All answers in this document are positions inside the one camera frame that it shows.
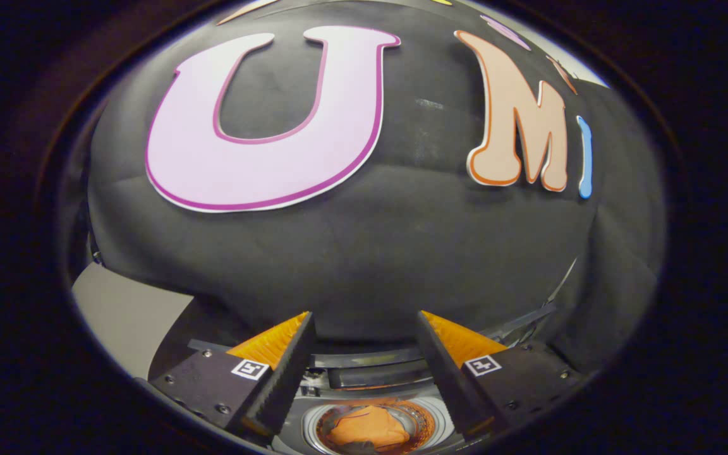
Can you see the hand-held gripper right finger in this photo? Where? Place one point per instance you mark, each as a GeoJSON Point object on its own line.
{"type": "Point", "coordinates": [446, 379]}

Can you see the orange polo shirt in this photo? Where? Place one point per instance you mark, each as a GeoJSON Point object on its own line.
{"type": "Point", "coordinates": [370, 426]}

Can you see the beige and black cabinet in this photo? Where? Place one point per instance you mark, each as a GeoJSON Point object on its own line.
{"type": "Point", "coordinates": [124, 309]}

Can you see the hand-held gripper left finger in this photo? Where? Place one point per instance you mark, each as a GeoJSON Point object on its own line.
{"type": "Point", "coordinates": [288, 373]}

